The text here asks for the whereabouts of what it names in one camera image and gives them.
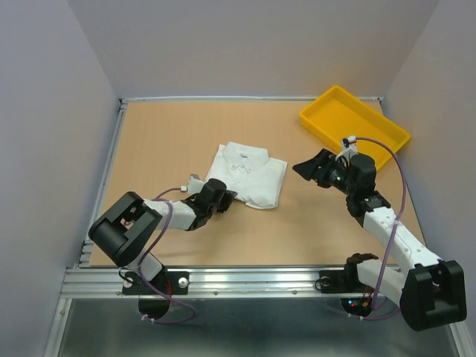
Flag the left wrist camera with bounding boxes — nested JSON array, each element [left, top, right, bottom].
[[179, 174, 205, 195]]

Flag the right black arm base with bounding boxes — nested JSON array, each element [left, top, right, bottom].
[[315, 270, 369, 294]]

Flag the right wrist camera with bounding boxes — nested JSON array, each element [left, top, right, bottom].
[[335, 135, 358, 164]]

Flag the yellow plastic bin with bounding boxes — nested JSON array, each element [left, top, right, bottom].
[[299, 86, 411, 154]]

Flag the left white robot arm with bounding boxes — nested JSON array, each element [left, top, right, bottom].
[[88, 175, 237, 293]]

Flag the aluminium mounting rail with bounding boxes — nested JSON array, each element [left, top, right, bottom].
[[59, 266, 343, 300]]

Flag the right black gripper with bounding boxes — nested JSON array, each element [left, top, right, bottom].
[[291, 149, 356, 196]]

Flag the white long sleeve shirt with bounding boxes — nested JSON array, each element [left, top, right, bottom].
[[206, 142, 287, 210]]

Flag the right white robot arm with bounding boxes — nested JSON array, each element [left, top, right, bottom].
[[293, 149, 467, 331]]

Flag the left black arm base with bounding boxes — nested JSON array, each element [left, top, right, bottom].
[[118, 270, 190, 296]]

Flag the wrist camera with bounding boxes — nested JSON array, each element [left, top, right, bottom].
[[179, 174, 205, 195], [335, 135, 358, 164]]

